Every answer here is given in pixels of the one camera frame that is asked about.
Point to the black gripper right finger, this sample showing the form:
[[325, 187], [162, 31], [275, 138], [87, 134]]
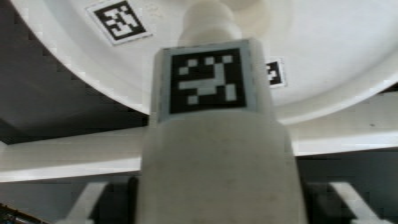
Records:
[[336, 205]]

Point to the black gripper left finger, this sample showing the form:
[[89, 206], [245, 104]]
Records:
[[103, 205]]

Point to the white table leg cylinder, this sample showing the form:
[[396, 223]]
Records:
[[218, 167]]

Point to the white round table top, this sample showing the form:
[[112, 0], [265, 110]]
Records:
[[322, 42]]

